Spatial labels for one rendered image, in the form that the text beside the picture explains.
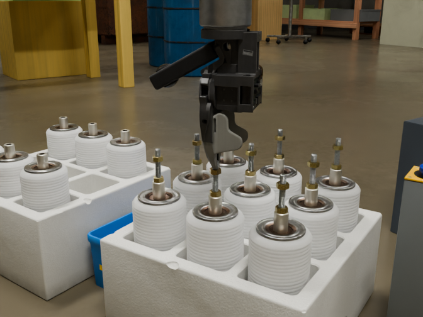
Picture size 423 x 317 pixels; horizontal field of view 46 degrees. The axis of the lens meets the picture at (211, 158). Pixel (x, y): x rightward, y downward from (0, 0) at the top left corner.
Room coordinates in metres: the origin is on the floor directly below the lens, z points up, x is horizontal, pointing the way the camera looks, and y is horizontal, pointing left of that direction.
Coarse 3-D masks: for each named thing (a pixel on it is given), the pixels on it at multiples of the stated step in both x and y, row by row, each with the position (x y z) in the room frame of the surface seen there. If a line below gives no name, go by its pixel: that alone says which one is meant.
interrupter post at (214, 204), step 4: (208, 196) 0.74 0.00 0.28; (220, 196) 0.74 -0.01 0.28; (208, 200) 0.74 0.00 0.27; (212, 200) 0.73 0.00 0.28; (216, 200) 0.73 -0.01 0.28; (220, 200) 0.74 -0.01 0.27; (208, 204) 0.74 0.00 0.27; (212, 204) 0.73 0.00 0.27; (216, 204) 0.73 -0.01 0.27; (220, 204) 0.74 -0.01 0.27; (208, 208) 0.74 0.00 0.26; (212, 208) 0.73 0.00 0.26; (216, 208) 0.73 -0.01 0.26; (220, 208) 0.74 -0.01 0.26; (208, 212) 0.74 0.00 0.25; (212, 212) 0.73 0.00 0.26; (216, 212) 0.73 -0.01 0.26; (220, 212) 0.74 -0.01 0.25
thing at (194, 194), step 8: (176, 184) 0.88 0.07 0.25; (184, 184) 0.87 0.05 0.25; (208, 184) 0.87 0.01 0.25; (184, 192) 0.87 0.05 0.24; (192, 192) 0.86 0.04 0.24; (200, 192) 0.86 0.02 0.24; (208, 192) 0.87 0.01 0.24; (192, 200) 0.86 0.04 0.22; (200, 200) 0.86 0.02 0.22; (192, 208) 0.86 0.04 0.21
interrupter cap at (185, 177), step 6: (180, 174) 0.92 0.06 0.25; (186, 174) 0.92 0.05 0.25; (204, 174) 0.92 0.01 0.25; (210, 174) 0.92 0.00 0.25; (180, 180) 0.89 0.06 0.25; (186, 180) 0.89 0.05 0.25; (192, 180) 0.89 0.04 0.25; (198, 180) 0.90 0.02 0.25; (204, 180) 0.89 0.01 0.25; (210, 180) 0.88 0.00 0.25
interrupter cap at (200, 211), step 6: (198, 204) 0.77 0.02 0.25; (204, 204) 0.77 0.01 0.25; (222, 204) 0.77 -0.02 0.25; (228, 204) 0.77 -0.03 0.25; (192, 210) 0.75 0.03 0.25; (198, 210) 0.75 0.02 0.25; (204, 210) 0.75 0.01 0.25; (222, 210) 0.75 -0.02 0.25; (228, 210) 0.75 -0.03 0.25; (234, 210) 0.75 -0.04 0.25; (198, 216) 0.72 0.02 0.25; (204, 216) 0.72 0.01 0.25; (210, 216) 0.72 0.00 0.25; (216, 216) 0.72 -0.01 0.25; (222, 216) 0.72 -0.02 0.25; (228, 216) 0.72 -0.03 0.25; (234, 216) 0.72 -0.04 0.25
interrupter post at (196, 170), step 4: (192, 164) 0.90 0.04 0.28; (200, 164) 0.90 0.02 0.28; (192, 168) 0.90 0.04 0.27; (196, 168) 0.90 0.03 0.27; (200, 168) 0.90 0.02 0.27; (192, 172) 0.90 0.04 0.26; (196, 172) 0.90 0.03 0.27; (200, 172) 0.90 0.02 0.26; (192, 176) 0.90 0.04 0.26; (196, 176) 0.90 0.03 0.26; (200, 176) 0.90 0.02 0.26
